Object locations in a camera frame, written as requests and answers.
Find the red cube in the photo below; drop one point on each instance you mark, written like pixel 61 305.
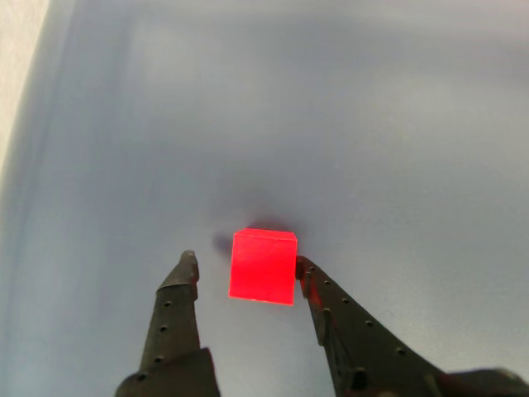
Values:
pixel 262 269

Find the blue-grey table mat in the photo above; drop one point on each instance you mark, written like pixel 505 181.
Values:
pixel 330 103

